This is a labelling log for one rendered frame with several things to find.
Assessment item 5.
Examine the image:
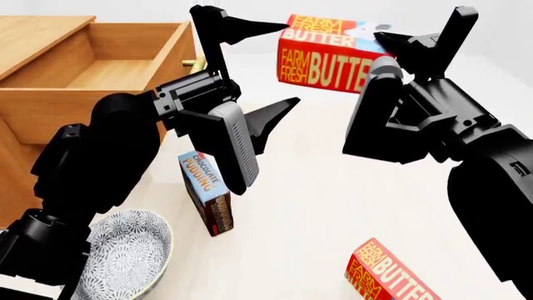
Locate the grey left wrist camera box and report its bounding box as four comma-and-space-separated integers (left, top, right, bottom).
176, 100, 261, 197

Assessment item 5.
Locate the wooden cabinet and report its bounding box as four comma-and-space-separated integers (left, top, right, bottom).
0, 15, 206, 230

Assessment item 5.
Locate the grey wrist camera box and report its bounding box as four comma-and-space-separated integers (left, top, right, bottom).
176, 100, 261, 197
341, 55, 431, 164

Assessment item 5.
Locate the brass drawer handle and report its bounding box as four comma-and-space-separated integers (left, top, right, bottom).
182, 55, 208, 75

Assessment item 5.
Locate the wooden drawer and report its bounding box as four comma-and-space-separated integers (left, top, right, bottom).
0, 20, 199, 145

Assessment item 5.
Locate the blue patterned ceramic bowl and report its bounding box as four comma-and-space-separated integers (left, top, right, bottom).
69, 208, 174, 300

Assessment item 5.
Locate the chocolate pudding box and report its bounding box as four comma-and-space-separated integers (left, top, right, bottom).
177, 150, 235, 238

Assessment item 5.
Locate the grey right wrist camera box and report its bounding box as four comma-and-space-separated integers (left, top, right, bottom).
341, 55, 431, 164

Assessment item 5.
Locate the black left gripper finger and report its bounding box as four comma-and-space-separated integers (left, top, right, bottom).
188, 3, 291, 80
242, 97, 302, 156

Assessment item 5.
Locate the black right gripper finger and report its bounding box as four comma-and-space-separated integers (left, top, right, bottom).
374, 31, 441, 84
428, 5, 480, 82

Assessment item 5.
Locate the red farm fresh butter box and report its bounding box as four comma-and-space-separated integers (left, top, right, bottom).
343, 237, 443, 300
276, 12, 397, 95

